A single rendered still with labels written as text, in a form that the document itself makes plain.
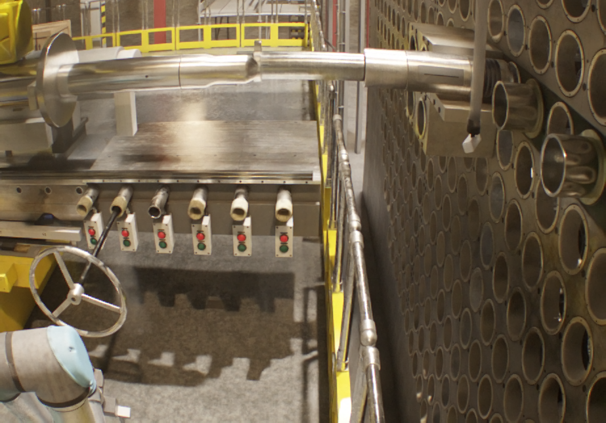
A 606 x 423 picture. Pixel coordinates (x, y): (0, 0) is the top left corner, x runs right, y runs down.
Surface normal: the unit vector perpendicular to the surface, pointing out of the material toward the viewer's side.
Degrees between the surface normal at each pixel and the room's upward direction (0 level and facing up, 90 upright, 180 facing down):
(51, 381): 81
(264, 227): 90
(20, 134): 90
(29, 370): 65
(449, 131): 90
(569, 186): 101
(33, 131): 90
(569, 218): 109
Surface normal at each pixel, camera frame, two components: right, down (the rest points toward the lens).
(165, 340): 0.00, -0.88
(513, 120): -0.02, 0.63
